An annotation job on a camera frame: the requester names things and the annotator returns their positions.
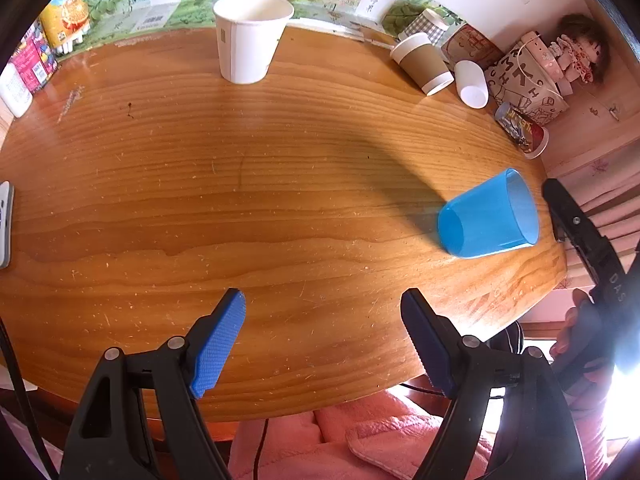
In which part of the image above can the person's right hand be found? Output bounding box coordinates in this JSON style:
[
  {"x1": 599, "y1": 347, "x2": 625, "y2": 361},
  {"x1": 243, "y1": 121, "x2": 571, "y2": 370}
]
[{"x1": 551, "y1": 288, "x2": 612, "y2": 397}]

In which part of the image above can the beige box with red drawing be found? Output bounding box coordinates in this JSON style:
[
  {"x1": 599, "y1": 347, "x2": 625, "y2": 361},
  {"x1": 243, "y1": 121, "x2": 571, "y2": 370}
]
[{"x1": 440, "y1": 23, "x2": 504, "y2": 70}]

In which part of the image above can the letter printed paper bag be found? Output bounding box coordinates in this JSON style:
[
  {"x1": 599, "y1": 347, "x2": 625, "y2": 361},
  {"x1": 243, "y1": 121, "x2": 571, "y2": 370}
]
[{"x1": 486, "y1": 31, "x2": 571, "y2": 127}]

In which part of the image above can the white plastic bottle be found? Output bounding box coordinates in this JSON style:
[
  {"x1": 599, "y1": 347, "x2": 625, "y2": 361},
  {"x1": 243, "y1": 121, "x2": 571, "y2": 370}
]
[{"x1": 0, "y1": 62, "x2": 34, "y2": 119}]

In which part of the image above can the checked paper cup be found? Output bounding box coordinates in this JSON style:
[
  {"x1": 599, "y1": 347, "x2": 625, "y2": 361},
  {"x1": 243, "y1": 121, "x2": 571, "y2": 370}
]
[{"x1": 398, "y1": 8, "x2": 455, "y2": 47}]

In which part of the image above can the grey flat device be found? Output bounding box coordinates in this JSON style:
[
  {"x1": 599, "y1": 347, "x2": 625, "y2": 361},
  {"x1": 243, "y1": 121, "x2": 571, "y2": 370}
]
[{"x1": 0, "y1": 181, "x2": 15, "y2": 270}]

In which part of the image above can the pink printed carton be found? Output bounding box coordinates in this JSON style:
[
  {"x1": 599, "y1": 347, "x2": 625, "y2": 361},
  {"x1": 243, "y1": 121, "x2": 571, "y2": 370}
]
[{"x1": 7, "y1": 19, "x2": 59, "y2": 94}]

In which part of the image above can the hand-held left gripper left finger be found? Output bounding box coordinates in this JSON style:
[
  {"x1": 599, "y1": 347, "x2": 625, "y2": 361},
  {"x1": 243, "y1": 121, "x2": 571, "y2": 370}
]
[{"x1": 59, "y1": 287, "x2": 247, "y2": 480}]

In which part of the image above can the orange juice carton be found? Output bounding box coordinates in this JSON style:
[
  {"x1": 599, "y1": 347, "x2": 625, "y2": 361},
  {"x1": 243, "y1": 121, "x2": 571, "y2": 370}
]
[{"x1": 39, "y1": 0, "x2": 92, "y2": 57}]

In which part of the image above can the thin black cable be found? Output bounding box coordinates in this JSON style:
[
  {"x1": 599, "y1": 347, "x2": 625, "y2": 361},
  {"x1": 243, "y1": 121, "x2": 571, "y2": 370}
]
[{"x1": 251, "y1": 417, "x2": 271, "y2": 480}]

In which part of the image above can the blue plastic cup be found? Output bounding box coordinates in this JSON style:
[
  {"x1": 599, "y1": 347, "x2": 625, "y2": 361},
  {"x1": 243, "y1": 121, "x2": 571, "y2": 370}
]
[{"x1": 437, "y1": 167, "x2": 540, "y2": 260}]

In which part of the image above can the beige curtain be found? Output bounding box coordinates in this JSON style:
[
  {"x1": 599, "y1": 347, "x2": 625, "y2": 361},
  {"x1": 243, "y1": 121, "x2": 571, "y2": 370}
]
[{"x1": 559, "y1": 157, "x2": 640, "y2": 291}]

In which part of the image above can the small white plastic cup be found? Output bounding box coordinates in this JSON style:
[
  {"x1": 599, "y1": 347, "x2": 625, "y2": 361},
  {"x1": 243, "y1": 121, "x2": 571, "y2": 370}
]
[{"x1": 454, "y1": 60, "x2": 489, "y2": 110}]

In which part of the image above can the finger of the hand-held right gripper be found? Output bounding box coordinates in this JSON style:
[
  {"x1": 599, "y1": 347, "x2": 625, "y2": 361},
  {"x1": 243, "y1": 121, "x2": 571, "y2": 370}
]
[{"x1": 542, "y1": 178, "x2": 613, "y2": 267}]

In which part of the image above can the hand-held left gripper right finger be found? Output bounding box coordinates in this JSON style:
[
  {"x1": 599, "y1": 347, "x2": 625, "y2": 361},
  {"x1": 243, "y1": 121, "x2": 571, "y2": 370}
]
[{"x1": 401, "y1": 288, "x2": 587, "y2": 480}]

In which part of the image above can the colourful printed paper cup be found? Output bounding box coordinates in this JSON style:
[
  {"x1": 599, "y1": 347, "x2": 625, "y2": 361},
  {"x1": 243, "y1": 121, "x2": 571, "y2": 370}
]
[{"x1": 494, "y1": 101, "x2": 550, "y2": 160}]

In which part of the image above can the pink blanket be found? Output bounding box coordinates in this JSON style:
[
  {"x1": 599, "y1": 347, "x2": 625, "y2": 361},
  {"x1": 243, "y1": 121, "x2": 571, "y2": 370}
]
[{"x1": 227, "y1": 389, "x2": 623, "y2": 480}]

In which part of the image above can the dark haired doll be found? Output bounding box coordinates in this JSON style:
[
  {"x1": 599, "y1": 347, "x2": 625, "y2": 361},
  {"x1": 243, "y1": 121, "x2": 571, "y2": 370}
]
[{"x1": 546, "y1": 13, "x2": 612, "y2": 97}]

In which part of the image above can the brown paper cup white lid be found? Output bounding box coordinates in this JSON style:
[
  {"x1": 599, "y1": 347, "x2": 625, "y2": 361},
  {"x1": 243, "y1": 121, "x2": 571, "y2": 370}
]
[{"x1": 389, "y1": 32, "x2": 455, "y2": 96}]

